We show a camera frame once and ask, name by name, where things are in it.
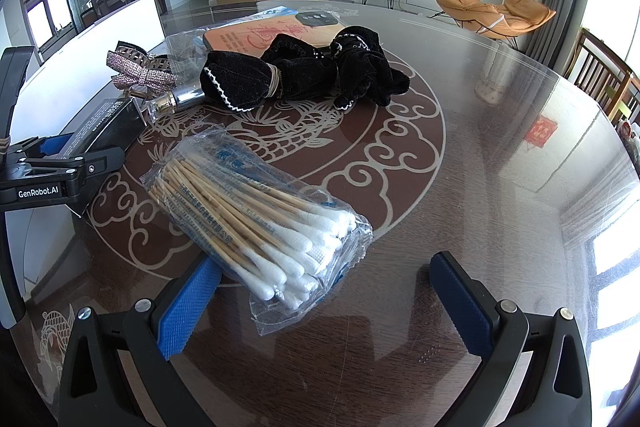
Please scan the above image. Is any wooden dining chair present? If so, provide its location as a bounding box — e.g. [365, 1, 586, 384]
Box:
[607, 74, 640, 124]
[562, 28, 633, 108]

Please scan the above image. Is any orange lounge chair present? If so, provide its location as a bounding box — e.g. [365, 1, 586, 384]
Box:
[434, 0, 557, 50]

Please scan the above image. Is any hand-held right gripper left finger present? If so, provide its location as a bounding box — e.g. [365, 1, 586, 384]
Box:
[59, 252, 223, 427]

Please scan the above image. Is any colourful clutter pile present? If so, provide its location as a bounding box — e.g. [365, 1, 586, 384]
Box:
[617, 117, 640, 170]

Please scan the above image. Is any dark glass desktop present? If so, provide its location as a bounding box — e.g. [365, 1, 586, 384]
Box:
[20, 0, 640, 427]

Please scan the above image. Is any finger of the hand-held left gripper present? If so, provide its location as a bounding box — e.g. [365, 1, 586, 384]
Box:
[0, 47, 76, 160]
[10, 146, 126, 188]

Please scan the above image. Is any black velvet hair bow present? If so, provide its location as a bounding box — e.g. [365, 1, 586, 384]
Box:
[199, 25, 412, 112]

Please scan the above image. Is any rhinestone bow hair clip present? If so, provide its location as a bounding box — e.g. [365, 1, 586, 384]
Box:
[106, 41, 178, 100]

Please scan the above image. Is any clear packet of cotton swabs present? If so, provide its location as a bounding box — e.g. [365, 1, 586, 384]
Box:
[140, 127, 373, 337]

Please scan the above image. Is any black rectangular box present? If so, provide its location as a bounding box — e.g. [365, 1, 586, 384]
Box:
[64, 98, 147, 158]

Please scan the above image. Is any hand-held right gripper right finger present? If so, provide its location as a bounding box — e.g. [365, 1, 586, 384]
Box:
[429, 251, 593, 427]

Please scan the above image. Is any blue white cream box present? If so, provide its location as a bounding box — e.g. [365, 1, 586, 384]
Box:
[252, 5, 301, 24]

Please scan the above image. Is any clear plastic bag orange card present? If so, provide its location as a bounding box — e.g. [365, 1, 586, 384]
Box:
[165, 18, 347, 64]

